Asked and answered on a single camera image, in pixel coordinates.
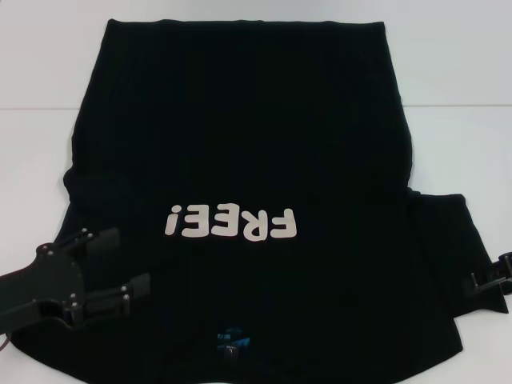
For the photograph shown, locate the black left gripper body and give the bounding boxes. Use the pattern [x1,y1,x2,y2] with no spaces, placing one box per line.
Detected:
[0,242,87,334]

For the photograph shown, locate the black shirt with FREE print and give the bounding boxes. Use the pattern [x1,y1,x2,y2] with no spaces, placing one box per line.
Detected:
[11,18,511,384]

